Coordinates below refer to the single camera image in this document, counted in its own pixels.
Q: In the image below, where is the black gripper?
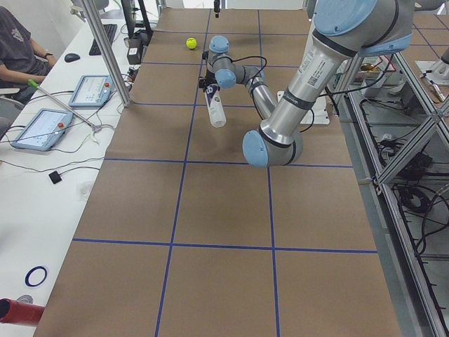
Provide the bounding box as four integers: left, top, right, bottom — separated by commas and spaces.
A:
199, 62, 217, 89

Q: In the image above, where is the white blue tennis ball can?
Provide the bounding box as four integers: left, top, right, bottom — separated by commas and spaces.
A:
204, 84, 227, 128

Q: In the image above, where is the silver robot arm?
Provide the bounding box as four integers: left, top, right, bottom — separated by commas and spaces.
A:
203, 1, 414, 168

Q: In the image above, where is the Wilson yellow tennis ball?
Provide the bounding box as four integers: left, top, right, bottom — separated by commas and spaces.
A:
185, 37, 197, 50

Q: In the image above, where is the black box with label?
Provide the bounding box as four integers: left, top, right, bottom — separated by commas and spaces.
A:
127, 38, 143, 65

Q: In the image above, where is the black computer monitor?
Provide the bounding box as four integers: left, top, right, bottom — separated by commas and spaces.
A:
121, 0, 153, 41

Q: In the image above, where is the black keyboard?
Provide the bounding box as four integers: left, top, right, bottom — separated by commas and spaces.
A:
88, 23, 119, 56

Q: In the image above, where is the far teach pendant tablet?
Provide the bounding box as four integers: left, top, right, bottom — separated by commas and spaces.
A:
69, 75, 114, 109

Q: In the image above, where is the teach pendant tablet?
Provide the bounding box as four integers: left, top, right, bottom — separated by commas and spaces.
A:
69, 75, 114, 109
11, 108, 74, 152

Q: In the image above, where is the black computer mouse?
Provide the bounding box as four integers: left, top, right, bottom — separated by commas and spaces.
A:
64, 53, 81, 63

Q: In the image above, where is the brown paper table cover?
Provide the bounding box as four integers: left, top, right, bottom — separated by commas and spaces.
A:
36, 9, 401, 336

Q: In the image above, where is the near teach pendant tablet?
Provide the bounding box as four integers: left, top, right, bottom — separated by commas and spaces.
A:
11, 108, 74, 152

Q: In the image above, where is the small black square device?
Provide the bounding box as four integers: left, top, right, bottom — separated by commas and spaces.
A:
48, 171, 62, 185

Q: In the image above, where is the seated person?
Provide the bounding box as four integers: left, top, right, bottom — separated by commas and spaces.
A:
1, 6, 57, 104

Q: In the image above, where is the red cylinder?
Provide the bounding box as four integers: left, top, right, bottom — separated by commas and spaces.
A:
1, 298, 45, 326

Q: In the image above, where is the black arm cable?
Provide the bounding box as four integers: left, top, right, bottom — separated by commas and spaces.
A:
229, 55, 383, 134

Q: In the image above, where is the green handled reacher stick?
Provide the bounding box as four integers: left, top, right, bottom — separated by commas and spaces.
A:
28, 79, 115, 144

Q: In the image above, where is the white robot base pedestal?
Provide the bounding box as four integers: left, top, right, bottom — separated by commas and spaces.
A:
300, 97, 330, 125

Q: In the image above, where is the aluminium frame post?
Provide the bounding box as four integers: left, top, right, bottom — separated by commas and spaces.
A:
81, 0, 131, 108

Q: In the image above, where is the aluminium side frame rail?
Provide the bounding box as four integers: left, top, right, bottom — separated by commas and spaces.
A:
329, 10, 449, 337

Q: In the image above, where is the blue tape ring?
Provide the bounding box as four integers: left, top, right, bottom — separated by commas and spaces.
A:
25, 265, 48, 287

